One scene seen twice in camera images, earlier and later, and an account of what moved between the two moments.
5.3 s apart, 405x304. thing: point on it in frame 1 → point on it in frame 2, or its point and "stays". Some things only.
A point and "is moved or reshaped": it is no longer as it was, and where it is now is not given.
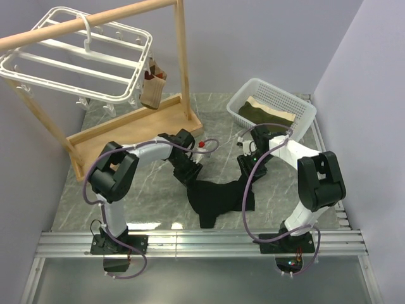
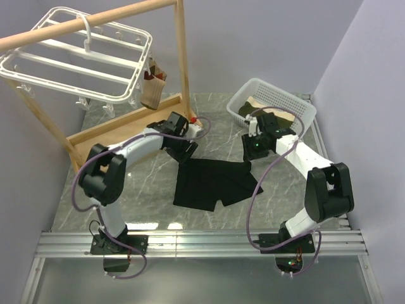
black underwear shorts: (210, 200) is moved or reshaped
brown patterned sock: (154, 85) stays
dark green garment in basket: (255, 115) stays
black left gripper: (190, 176) → (184, 156)
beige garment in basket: (282, 114) stays
